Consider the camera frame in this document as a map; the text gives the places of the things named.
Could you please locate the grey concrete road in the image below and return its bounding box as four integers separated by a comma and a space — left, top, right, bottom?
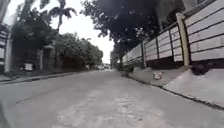
0, 68, 224, 128

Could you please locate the row of trees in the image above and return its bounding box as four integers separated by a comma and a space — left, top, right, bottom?
11, 6, 104, 72

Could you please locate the large dark overhanging tree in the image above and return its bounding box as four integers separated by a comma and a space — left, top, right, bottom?
80, 0, 188, 64

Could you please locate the small round red-white object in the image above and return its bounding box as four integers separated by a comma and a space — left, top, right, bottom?
153, 71, 164, 81

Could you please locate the tall palm tree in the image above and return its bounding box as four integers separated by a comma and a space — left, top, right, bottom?
48, 0, 78, 34

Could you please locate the raised concrete kerb pavement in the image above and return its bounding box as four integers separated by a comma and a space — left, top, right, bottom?
0, 70, 81, 86

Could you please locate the small white sign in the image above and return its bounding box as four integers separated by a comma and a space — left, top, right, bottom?
24, 62, 34, 72

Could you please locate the concrete sloped pavement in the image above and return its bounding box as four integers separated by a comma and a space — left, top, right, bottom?
127, 65, 224, 108

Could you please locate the building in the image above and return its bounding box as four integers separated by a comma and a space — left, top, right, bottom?
0, 0, 14, 74

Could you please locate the grey slatted boundary wall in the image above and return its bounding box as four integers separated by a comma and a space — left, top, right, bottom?
121, 0, 224, 72

